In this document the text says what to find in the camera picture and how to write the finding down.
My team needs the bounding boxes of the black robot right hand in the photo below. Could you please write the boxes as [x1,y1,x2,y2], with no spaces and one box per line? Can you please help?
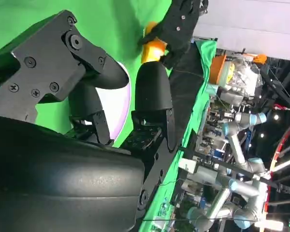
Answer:
[0,10,182,232]

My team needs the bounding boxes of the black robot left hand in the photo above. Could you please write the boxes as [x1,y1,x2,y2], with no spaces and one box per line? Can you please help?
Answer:
[138,0,208,71]

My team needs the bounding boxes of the clear plastic bag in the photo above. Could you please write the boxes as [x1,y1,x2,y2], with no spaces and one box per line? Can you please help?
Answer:
[221,57,261,99]

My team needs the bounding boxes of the orange bin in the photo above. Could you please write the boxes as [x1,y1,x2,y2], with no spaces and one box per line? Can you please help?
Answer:
[209,55,228,86]

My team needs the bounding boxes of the lilac plate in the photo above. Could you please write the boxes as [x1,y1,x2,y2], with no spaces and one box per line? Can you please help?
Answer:
[96,61,132,148]

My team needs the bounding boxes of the small orange object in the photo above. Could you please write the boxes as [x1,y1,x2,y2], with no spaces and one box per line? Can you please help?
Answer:
[253,54,268,65]

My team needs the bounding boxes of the red hoop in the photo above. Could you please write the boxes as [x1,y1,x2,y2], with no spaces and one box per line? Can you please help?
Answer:
[270,120,290,171]

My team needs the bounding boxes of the orange white toy bread roll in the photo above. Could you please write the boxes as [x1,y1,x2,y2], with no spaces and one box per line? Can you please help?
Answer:
[140,21,167,65]

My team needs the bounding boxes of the green table cloth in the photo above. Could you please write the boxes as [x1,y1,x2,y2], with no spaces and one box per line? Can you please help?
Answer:
[0,0,218,232]

